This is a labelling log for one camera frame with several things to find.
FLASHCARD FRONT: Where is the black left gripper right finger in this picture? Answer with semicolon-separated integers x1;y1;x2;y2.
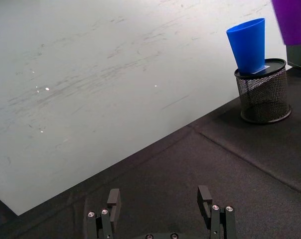
197;185;237;239

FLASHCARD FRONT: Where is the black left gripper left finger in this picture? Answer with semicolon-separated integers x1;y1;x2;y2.
87;188;122;239

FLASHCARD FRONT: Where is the black table cloth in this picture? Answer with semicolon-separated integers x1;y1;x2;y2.
0;66;301;239

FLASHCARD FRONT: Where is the black mesh pen holder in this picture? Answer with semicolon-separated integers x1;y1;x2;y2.
234;58;293;124

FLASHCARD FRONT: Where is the blue plastic cup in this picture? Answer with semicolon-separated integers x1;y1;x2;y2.
226;17;270;75

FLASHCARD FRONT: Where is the purple plastic cup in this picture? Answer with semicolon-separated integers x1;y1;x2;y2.
271;0;301;46

